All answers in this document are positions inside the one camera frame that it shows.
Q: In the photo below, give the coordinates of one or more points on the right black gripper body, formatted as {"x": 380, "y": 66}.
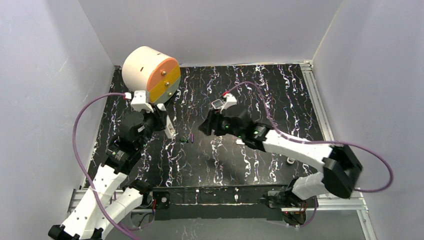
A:
{"x": 210, "y": 123}

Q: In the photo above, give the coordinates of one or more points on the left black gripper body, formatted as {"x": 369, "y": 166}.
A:
{"x": 159, "y": 118}

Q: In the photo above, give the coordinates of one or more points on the white remote with buttons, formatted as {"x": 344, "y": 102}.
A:
{"x": 217, "y": 104}

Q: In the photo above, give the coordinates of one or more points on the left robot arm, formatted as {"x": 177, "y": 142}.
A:
{"x": 94, "y": 216}

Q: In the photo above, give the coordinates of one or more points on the round three-colour drawer box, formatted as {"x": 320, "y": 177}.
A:
{"x": 155, "y": 72}

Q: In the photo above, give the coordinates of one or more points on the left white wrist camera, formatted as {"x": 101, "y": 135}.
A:
{"x": 140, "y": 101}

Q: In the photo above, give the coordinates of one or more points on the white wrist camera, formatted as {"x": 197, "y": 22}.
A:
{"x": 228, "y": 100}
{"x": 140, "y": 101}

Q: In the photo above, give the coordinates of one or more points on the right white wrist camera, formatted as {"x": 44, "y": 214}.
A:
{"x": 228, "y": 100}

